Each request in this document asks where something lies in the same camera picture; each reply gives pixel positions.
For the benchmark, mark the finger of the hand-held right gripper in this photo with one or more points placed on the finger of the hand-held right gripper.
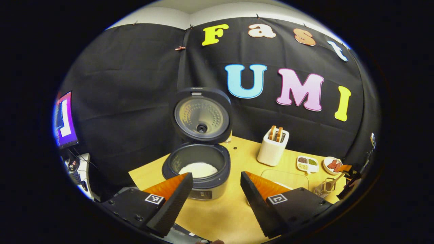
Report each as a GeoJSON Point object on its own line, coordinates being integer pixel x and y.
{"type": "Point", "coordinates": [345, 169]}

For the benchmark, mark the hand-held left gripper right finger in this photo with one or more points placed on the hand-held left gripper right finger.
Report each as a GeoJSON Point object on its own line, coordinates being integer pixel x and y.
{"type": "Point", "coordinates": [254, 203]}

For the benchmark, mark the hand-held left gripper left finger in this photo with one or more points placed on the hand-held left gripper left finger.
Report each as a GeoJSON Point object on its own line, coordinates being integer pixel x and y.
{"type": "Point", "coordinates": [176, 200]}

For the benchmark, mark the white rice heap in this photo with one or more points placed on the white rice heap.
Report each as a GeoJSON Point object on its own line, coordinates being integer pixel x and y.
{"type": "Point", "coordinates": [198, 169]}

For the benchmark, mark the clear box of white rice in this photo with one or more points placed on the clear box of white rice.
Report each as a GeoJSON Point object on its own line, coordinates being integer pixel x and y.
{"type": "Point", "coordinates": [288, 178]}

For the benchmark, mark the dark grey rice cooker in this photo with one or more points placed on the dark grey rice cooker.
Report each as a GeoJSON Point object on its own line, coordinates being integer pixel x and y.
{"type": "Point", "coordinates": [200, 112]}

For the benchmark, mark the red meat piece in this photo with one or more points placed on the red meat piece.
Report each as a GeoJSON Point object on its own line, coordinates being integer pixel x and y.
{"type": "Point", "coordinates": [337, 167]}
{"type": "Point", "coordinates": [332, 164]}

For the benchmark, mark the white round plate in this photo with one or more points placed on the white round plate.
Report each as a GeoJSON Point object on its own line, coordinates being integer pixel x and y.
{"type": "Point", "coordinates": [326, 167]}

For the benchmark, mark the white divided dish of beans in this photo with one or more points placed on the white divided dish of beans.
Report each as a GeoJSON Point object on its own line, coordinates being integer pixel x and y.
{"type": "Point", "coordinates": [307, 164]}

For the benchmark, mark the white toaster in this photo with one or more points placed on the white toaster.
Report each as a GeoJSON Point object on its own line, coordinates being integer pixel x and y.
{"type": "Point", "coordinates": [271, 152]}

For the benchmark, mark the toasted bread slice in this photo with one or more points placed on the toasted bread slice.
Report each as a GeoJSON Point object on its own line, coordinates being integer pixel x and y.
{"type": "Point", "coordinates": [272, 133]}
{"type": "Point", "coordinates": [279, 134]}

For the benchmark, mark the white cluttered side desk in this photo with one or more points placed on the white cluttered side desk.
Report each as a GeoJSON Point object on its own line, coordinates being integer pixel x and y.
{"type": "Point", "coordinates": [84, 176]}

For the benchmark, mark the black backdrop cloth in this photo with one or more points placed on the black backdrop cloth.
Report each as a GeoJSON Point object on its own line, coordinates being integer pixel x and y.
{"type": "Point", "coordinates": [129, 84]}

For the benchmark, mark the computer monitor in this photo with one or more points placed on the computer monitor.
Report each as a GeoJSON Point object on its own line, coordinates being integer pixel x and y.
{"type": "Point", "coordinates": [66, 122]}

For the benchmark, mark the pink cloth clip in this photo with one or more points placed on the pink cloth clip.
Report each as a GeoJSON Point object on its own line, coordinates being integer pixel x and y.
{"type": "Point", "coordinates": [180, 48]}

